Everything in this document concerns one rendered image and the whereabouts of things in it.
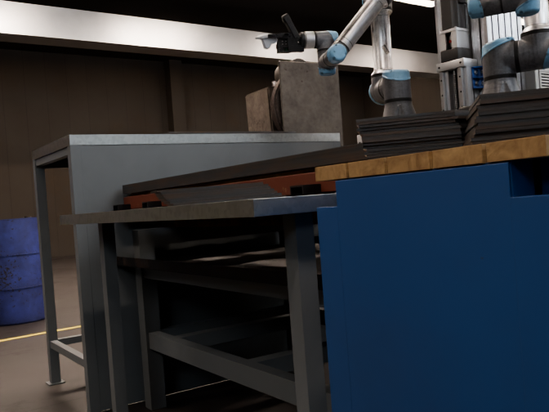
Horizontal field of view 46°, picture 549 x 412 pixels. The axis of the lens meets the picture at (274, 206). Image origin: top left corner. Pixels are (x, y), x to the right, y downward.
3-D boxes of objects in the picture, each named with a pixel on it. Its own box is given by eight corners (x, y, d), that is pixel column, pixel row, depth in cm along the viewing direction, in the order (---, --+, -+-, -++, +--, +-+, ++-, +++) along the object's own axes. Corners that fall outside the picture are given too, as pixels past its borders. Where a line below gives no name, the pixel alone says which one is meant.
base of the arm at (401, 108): (398, 125, 287) (396, 103, 287) (425, 120, 275) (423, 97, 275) (374, 125, 278) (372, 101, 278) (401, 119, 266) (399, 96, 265)
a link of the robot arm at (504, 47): (485, 81, 245) (483, 46, 245) (523, 75, 239) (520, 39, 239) (479, 77, 234) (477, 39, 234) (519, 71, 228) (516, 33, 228)
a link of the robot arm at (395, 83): (390, 97, 269) (387, 65, 269) (378, 103, 282) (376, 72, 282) (417, 96, 271) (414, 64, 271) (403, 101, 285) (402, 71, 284)
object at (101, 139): (69, 145, 241) (69, 134, 241) (32, 160, 291) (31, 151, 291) (340, 141, 312) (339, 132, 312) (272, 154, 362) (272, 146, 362)
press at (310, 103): (281, 266, 730) (264, 42, 729) (224, 263, 820) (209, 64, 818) (364, 253, 816) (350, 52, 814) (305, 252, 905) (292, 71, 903)
